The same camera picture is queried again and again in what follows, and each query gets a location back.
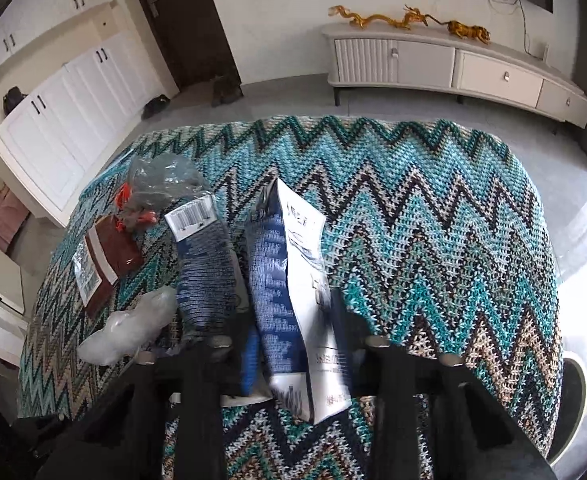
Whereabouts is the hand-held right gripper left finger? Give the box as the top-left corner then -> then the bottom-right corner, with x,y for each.
33,305 -> 274,480

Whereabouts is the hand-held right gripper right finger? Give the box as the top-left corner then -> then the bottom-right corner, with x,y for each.
330,286 -> 560,480

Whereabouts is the blue and white snack bag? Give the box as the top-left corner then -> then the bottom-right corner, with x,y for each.
244,177 -> 354,423

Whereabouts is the blue patterned pack with barcode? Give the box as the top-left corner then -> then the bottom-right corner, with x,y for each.
164,195 -> 241,348

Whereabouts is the clear plastic wrap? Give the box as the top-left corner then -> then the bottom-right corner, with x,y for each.
77,286 -> 178,366

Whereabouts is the brown packet with barcode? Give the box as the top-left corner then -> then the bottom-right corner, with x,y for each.
72,216 -> 145,318

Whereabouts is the clear plastic bag with orange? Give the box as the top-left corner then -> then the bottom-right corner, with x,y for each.
114,154 -> 209,233

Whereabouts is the round white trash bin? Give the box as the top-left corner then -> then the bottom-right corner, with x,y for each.
546,352 -> 587,466

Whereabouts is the zigzag knitted blanket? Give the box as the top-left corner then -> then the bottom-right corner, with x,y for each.
17,115 -> 560,480

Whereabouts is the pair of brown boots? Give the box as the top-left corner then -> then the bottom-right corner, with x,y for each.
210,74 -> 244,107

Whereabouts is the white tv stand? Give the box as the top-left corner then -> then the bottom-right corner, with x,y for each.
322,22 -> 587,133

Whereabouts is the pair of dark shoes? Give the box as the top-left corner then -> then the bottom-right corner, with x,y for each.
140,95 -> 172,120

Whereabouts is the pink clothing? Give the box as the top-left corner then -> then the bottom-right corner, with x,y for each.
0,185 -> 32,256

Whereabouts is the white built-in cabinet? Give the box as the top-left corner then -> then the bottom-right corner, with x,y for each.
0,0 -> 180,228

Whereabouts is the long golden dragon figurine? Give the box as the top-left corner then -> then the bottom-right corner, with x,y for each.
328,5 -> 407,29

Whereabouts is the small golden dragon figurine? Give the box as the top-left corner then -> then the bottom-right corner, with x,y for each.
403,5 -> 448,29

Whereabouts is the golden tiger figurine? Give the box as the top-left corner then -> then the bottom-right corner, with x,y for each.
446,19 -> 492,44

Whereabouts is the dark brown door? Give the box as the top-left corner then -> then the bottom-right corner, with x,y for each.
126,0 -> 244,93

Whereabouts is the black bag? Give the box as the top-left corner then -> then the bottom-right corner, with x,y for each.
3,87 -> 27,116

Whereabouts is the black television cable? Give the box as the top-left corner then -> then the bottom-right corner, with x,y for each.
481,0 -> 549,61

